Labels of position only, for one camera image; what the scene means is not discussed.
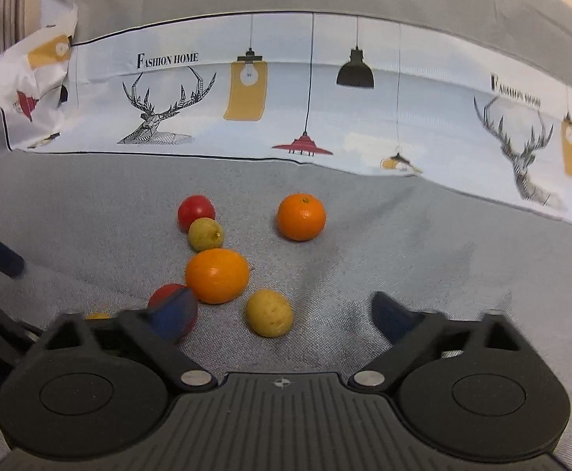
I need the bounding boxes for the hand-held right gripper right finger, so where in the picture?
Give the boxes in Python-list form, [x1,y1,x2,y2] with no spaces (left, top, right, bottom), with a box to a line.
[347,292,522,393]

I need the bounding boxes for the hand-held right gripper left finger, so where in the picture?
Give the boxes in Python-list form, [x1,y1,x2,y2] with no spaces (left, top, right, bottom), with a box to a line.
[41,288,218,392]

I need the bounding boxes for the red cherry tomato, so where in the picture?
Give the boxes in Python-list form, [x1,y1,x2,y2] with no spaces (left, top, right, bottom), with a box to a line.
[147,283,199,341]
[177,195,215,233]

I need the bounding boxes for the large orange mandarin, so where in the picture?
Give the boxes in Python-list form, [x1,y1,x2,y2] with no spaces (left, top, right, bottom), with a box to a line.
[185,248,251,305]

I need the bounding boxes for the small orange mandarin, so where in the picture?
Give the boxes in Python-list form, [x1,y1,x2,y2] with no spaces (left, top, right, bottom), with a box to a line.
[277,193,327,242]

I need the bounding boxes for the deer and lamp printed cloth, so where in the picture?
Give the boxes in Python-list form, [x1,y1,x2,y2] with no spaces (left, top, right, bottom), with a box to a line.
[0,10,572,234]

